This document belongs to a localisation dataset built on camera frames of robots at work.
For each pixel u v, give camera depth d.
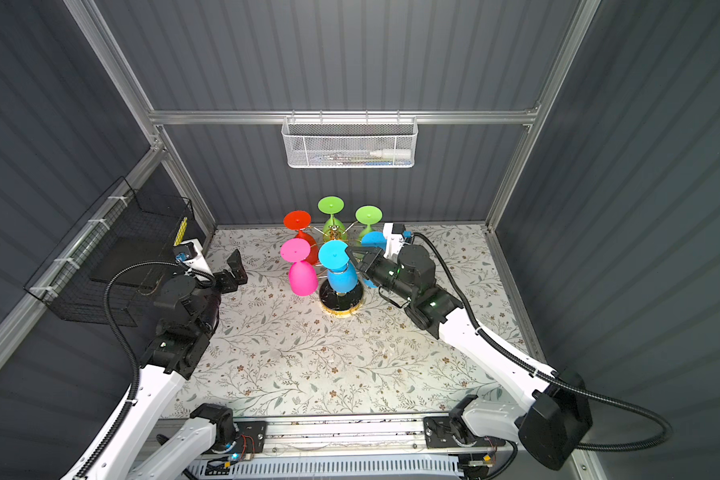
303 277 0.79
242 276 0.66
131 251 0.81
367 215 0.83
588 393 0.38
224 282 0.63
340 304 0.97
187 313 0.51
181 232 0.83
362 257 0.71
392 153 0.86
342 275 0.72
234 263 0.65
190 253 0.57
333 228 0.75
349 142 1.12
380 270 0.62
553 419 0.39
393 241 0.65
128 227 0.81
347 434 0.75
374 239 0.77
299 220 0.81
